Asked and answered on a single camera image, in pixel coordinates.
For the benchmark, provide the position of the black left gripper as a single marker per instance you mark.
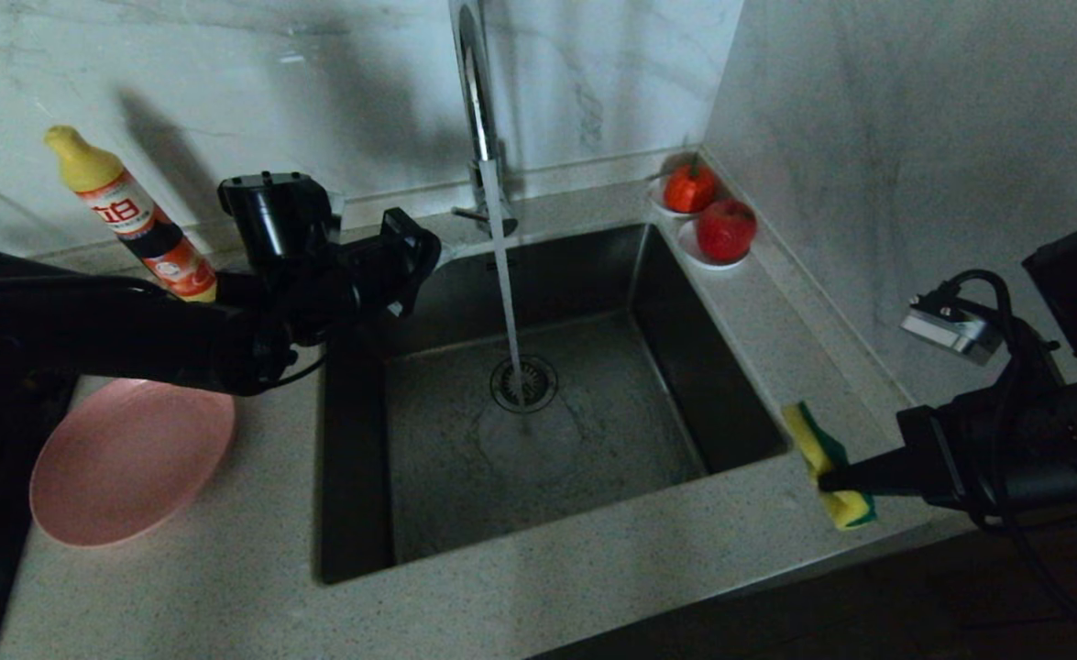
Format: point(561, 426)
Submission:
point(387, 266)

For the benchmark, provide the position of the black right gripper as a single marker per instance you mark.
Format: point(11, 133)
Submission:
point(1024, 445)

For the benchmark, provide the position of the green and yellow sponge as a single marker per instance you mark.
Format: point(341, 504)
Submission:
point(813, 440)

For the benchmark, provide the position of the orange detergent bottle yellow cap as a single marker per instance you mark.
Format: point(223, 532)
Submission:
point(126, 215)

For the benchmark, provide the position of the pink plate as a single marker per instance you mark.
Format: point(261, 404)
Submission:
point(130, 467)

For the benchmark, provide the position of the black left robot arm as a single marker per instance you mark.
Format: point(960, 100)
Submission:
point(89, 330)

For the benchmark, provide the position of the chrome faucet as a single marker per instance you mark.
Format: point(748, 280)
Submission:
point(480, 110)

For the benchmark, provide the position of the stainless steel sink basin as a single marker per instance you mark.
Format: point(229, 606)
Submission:
point(593, 477)

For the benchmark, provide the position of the round metal drain strainer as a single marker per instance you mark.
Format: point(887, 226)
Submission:
point(538, 385)

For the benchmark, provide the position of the orange-red tomato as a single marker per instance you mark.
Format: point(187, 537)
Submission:
point(690, 188)

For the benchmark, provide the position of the red apple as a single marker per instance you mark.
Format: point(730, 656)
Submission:
point(727, 231)

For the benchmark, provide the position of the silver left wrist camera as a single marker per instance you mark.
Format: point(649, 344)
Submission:
point(281, 215)

